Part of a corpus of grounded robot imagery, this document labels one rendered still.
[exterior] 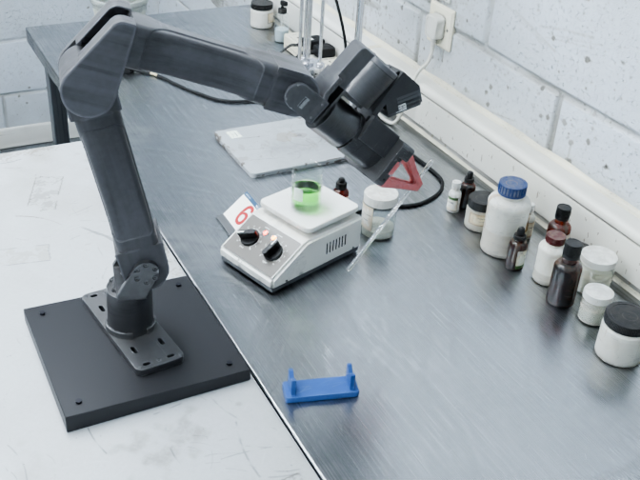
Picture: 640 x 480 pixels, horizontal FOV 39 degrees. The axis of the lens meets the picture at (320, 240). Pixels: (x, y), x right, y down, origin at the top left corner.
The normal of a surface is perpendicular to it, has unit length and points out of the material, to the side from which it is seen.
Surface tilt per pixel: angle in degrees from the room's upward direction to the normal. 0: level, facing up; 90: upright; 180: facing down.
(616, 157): 90
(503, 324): 0
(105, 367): 2
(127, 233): 77
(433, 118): 90
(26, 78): 90
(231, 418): 0
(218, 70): 85
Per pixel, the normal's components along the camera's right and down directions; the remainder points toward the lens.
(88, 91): 0.26, 0.51
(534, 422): 0.06, -0.84
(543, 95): -0.89, 0.20
